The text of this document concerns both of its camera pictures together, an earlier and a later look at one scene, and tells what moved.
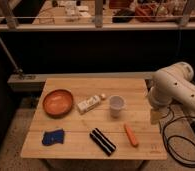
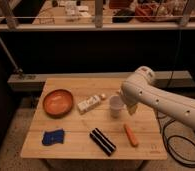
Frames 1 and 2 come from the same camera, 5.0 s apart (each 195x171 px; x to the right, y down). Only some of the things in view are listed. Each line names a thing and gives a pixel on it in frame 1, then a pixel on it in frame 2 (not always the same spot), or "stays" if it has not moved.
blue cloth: (51, 137) stays
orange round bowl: (58, 103) stays
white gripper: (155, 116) → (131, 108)
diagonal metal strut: (7, 52) stays
